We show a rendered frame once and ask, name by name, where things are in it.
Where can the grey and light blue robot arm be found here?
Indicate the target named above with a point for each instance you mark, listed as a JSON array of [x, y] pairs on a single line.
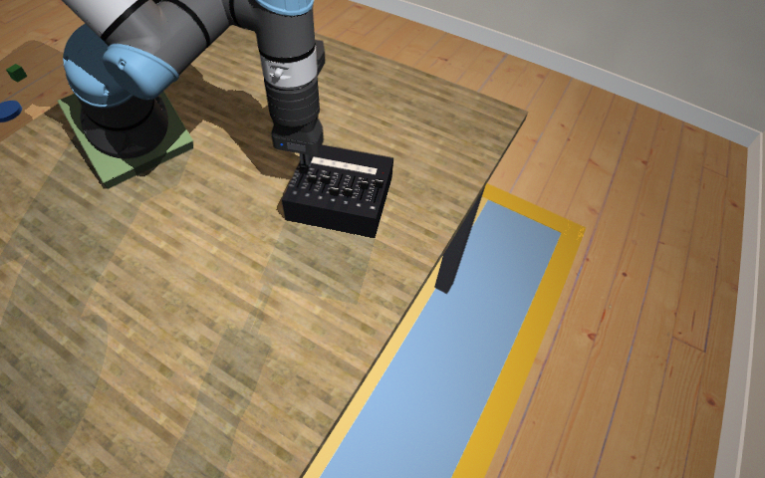
[[144, 46]]

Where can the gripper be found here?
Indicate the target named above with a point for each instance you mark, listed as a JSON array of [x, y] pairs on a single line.
[[293, 100]]

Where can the black lighting desk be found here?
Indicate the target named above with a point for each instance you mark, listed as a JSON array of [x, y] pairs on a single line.
[[355, 206]]

